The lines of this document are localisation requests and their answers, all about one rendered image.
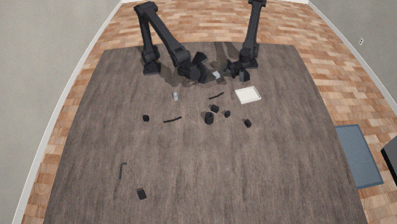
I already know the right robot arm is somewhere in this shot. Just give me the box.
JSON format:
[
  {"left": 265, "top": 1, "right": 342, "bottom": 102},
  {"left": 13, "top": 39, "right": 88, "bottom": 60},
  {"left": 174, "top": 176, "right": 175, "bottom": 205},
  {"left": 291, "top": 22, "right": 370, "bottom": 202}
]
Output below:
[{"left": 134, "top": 1, "right": 208, "bottom": 81}]

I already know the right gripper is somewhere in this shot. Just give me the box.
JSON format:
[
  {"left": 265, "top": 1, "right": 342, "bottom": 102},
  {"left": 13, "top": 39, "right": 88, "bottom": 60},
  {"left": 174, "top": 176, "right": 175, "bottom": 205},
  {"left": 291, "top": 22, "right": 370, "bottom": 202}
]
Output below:
[{"left": 197, "top": 64, "right": 216, "bottom": 84}]

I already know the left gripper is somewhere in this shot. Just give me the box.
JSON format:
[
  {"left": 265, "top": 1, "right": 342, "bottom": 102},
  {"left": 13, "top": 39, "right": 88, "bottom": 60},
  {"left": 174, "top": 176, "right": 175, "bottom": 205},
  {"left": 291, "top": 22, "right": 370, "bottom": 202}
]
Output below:
[{"left": 218, "top": 59, "right": 239, "bottom": 79}]

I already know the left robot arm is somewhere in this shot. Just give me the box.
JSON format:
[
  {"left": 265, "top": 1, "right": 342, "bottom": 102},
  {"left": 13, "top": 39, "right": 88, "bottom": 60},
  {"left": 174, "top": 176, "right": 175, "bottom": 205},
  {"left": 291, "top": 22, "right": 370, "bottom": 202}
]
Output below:
[{"left": 234, "top": 0, "right": 266, "bottom": 82}]

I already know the white shallow tray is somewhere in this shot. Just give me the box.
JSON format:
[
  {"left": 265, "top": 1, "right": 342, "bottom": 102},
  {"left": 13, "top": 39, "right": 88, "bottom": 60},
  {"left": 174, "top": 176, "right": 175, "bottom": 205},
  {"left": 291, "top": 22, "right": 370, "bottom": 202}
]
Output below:
[{"left": 234, "top": 86, "right": 261, "bottom": 104}]

